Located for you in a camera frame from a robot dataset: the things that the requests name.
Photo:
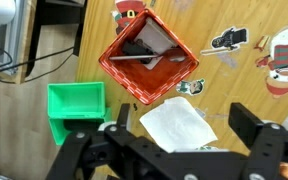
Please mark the small black object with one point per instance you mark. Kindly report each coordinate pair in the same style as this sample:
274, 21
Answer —
135, 50

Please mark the white card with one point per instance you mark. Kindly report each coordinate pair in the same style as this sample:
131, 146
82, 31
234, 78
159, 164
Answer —
155, 36

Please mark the red woven basket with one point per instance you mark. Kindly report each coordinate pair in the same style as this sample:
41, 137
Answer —
150, 83

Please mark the white paper napkin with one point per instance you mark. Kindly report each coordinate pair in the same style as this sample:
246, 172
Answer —
177, 125

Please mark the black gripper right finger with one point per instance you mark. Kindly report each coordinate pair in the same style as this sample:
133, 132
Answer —
245, 125

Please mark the small sled sticker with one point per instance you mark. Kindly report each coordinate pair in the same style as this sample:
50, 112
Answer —
262, 42

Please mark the black ninja figure sticker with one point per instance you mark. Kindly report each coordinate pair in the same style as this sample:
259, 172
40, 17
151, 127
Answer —
229, 38

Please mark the green plastic hinged box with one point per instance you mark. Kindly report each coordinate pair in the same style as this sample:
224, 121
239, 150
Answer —
75, 100

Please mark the wooden mounting board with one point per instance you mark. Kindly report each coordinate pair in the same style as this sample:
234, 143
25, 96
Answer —
25, 40

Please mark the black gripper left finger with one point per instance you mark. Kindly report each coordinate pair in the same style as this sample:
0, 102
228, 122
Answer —
124, 116

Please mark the snowman sticker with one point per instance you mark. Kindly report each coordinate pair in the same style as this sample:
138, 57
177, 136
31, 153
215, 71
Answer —
284, 63

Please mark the small green elf sticker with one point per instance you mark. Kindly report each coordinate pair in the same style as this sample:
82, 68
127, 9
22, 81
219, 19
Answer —
192, 86

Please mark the black metal frame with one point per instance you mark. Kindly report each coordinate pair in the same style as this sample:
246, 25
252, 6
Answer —
57, 13

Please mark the thin silver rod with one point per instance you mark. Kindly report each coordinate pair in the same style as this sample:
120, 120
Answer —
134, 57

